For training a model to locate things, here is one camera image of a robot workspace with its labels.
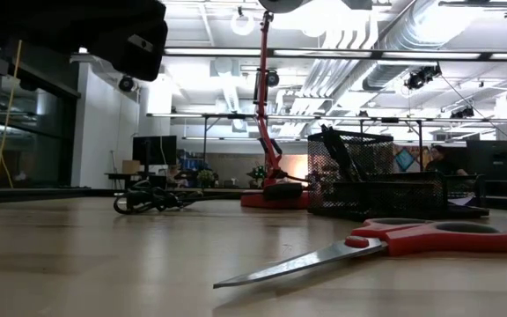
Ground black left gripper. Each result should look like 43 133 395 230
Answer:
0 0 169 83

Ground black pen with silver middle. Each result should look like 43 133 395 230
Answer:
320 125 363 182

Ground black mesh desk organizer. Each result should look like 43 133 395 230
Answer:
306 129 490 221

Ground red-handled scissors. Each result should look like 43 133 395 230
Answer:
212 217 507 291

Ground black ceiling-mounted spotlight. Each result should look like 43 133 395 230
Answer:
118 74 136 92
404 64 442 92

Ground black monitor on stand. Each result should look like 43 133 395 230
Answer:
132 135 178 166

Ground cardboard box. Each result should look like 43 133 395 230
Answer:
121 159 142 175

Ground green potted plant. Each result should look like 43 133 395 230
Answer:
196 169 217 189

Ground red desk lamp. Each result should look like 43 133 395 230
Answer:
239 0 310 210

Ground long ceiling light strip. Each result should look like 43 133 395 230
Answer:
163 46 507 62

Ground person in dark top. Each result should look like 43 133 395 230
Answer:
424 144 469 176

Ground wide black monitor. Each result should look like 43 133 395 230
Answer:
467 139 507 181

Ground yellow cable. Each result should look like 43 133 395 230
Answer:
0 39 22 189

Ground black aluminium table frame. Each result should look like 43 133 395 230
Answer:
0 187 507 212

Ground black lamp power cord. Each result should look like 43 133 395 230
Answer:
113 173 310 216

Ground colourful patchwork wall hanging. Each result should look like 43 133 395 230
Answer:
393 144 433 173

